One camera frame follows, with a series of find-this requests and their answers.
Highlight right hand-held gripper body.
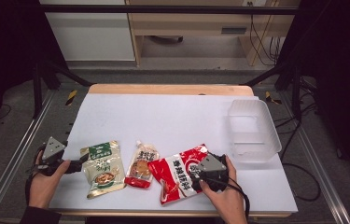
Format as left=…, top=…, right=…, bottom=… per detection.
left=190, top=152, right=231, bottom=193

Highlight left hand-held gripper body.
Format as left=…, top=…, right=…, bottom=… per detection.
left=33, top=135, right=70, bottom=176

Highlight green and white food pouch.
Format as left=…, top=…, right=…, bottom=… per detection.
left=79, top=140, right=127, bottom=200

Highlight red and white seasoning packet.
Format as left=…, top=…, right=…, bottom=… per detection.
left=147, top=143, right=210, bottom=206

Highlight cream spout pouch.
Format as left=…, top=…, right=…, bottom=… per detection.
left=124, top=140, right=161, bottom=189

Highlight clear plastic container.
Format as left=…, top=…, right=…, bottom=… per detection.
left=227, top=98, right=283, bottom=163

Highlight person's right hand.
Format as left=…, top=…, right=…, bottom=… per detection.
left=198, top=155, right=248, bottom=224

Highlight person's left hand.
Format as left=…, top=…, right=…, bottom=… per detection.
left=27, top=150, right=72, bottom=210

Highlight yellow and black tape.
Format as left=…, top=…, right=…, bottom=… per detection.
left=64, top=89, right=78, bottom=107
left=264, top=91, right=283, bottom=106

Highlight black metal stand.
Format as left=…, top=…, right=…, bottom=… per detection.
left=32, top=60, right=93, bottom=119
left=242, top=61, right=305, bottom=123

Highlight black curtain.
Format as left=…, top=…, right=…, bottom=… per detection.
left=274, top=0, right=350, bottom=183
left=0, top=0, right=68, bottom=148

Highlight white cabinet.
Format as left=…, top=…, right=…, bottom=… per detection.
left=39, top=0, right=136, bottom=63

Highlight black curved floor object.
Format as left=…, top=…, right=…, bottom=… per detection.
left=148, top=35, right=185, bottom=45

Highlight wooden desk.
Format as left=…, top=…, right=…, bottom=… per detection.
left=125, top=0, right=301, bottom=67

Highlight aluminium rail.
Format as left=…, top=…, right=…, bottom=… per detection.
left=278, top=92, right=350, bottom=224
left=0, top=89, right=57, bottom=224

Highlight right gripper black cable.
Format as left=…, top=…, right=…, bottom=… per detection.
left=206, top=175, right=252, bottom=220

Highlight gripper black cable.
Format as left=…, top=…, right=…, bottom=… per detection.
left=206, top=175, right=252, bottom=220
left=23, top=164, right=45, bottom=206

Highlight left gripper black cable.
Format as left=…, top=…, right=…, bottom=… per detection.
left=23, top=164, right=45, bottom=206

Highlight black floor cable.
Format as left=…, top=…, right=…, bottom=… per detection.
left=273, top=102, right=322, bottom=203

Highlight black desk cables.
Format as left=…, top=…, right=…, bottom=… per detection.
left=247, top=1, right=285, bottom=67

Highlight black frame bar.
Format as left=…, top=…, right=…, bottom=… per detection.
left=40, top=4, right=300, bottom=16

